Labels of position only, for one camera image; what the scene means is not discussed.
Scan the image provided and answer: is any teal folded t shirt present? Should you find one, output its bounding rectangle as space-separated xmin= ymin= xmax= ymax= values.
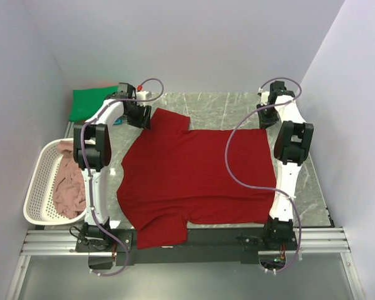
xmin=114 ymin=118 xmax=123 ymax=125

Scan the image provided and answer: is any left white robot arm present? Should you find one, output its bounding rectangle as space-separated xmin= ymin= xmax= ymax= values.
xmin=73 ymin=82 xmax=152 ymax=253

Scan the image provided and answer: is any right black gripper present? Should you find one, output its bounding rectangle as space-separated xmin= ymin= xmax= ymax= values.
xmin=256 ymin=102 xmax=278 ymax=129

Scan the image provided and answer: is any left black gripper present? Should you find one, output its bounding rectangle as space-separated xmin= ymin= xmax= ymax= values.
xmin=124 ymin=102 xmax=152 ymax=131

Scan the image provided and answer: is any red t shirt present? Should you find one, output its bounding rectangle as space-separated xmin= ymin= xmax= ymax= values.
xmin=117 ymin=108 xmax=276 ymax=249

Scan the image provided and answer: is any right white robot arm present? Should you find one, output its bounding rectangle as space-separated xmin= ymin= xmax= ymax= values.
xmin=256 ymin=77 xmax=314 ymax=249

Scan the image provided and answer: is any pink t shirt in basket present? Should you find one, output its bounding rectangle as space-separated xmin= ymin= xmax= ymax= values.
xmin=52 ymin=140 xmax=86 ymax=219

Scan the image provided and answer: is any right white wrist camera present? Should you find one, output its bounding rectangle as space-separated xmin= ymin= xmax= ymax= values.
xmin=257 ymin=87 xmax=270 ymax=107

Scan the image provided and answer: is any green folded t shirt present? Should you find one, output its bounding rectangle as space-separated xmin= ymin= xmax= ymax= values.
xmin=69 ymin=86 xmax=118 ymax=122

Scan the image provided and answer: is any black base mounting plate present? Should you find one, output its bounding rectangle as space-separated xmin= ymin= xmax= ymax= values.
xmin=75 ymin=226 xmax=301 ymax=270

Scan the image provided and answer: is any white plastic laundry basket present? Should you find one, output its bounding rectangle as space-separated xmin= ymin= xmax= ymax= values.
xmin=23 ymin=139 xmax=86 ymax=226

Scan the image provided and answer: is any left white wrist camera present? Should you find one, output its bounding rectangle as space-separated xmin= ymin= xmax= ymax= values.
xmin=136 ymin=91 xmax=153 ymax=103

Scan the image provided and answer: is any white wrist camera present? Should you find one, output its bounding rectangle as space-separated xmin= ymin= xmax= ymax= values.
xmin=257 ymin=87 xmax=270 ymax=107
xmin=136 ymin=91 xmax=153 ymax=103

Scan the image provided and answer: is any aluminium rail frame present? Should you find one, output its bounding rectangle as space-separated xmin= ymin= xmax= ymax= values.
xmin=8 ymin=226 xmax=365 ymax=299

